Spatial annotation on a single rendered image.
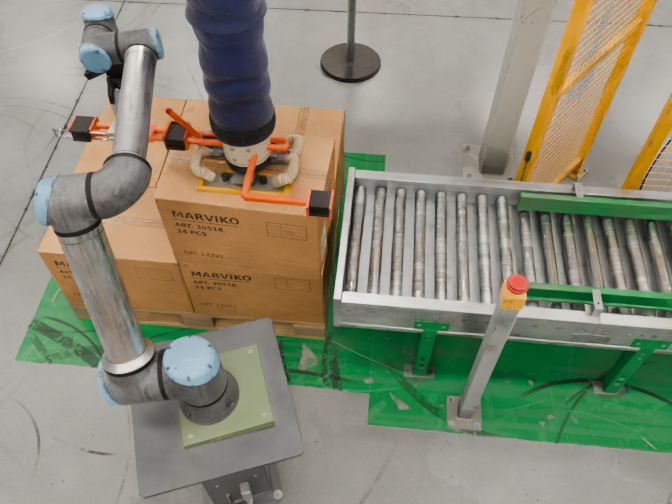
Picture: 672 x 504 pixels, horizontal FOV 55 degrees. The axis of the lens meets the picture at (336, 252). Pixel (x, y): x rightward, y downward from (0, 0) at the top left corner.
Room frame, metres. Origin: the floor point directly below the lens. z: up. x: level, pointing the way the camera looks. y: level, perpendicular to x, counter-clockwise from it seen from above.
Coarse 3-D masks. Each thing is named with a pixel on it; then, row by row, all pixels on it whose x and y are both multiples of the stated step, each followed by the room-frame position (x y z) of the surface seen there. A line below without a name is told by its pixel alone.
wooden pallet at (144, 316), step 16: (336, 240) 2.00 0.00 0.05; (80, 304) 1.56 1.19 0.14; (144, 320) 1.54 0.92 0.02; (160, 320) 1.54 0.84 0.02; (176, 320) 1.54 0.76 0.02; (192, 320) 1.51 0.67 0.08; (208, 320) 1.50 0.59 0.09; (224, 320) 1.54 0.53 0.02; (240, 320) 1.54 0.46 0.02; (272, 320) 1.47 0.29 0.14; (288, 336) 1.47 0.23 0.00; (304, 336) 1.46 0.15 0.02; (320, 336) 1.45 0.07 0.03
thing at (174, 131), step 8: (168, 128) 1.71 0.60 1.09; (176, 128) 1.72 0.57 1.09; (184, 128) 1.72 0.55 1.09; (168, 136) 1.68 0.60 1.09; (176, 136) 1.68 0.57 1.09; (184, 136) 1.66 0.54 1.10; (192, 136) 1.72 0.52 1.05; (168, 144) 1.66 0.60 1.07; (176, 144) 1.66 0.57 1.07; (184, 144) 1.66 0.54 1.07
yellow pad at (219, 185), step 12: (204, 180) 1.58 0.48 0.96; (216, 180) 1.58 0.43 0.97; (228, 180) 1.58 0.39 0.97; (264, 180) 1.56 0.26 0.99; (216, 192) 1.54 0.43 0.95; (228, 192) 1.53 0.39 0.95; (240, 192) 1.53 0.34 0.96; (252, 192) 1.53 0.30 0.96; (264, 192) 1.52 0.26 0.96; (276, 192) 1.52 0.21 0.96; (288, 192) 1.53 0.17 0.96
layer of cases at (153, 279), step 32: (288, 128) 2.31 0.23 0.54; (320, 128) 2.31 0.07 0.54; (96, 160) 2.09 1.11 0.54; (160, 160) 2.09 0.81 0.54; (128, 224) 1.71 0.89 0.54; (160, 224) 1.71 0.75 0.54; (64, 256) 1.56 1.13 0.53; (128, 256) 1.54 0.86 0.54; (160, 256) 1.54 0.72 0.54; (64, 288) 1.57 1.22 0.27; (128, 288) 1.54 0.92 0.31; (160, 288) 1.52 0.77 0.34; (192, 288) 1.51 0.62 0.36; (224, 288) 1.49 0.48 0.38; (256, 288) 1.48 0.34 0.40; (288, 288) 1.47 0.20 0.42; (320, 288) 1.45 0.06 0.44; (288, 320) 1.47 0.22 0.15; (320, 320) 1.45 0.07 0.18
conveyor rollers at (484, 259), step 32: (384, 192) 1.90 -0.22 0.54; (416, 192) 1.90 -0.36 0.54; (352, 224) 1.72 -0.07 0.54; (416, 224) 1.71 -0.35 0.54; (480, 224) 1.71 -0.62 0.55; (544, 224) 1.71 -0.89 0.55; (608, 224) 1.71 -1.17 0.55; (352, 256) 1.54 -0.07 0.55; (416, 256) 1.54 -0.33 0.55; (480, 256) 1.55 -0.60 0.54; (544, 256) 1.55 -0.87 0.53; (576, 256) 1.54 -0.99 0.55; (608, 256) 1.56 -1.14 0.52; (640, 256) 1.54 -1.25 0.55; (352, 288) 1.38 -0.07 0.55; (416, 288) 1.38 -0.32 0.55; (480, 288) 1.39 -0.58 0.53; (640, 288) 1.39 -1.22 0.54
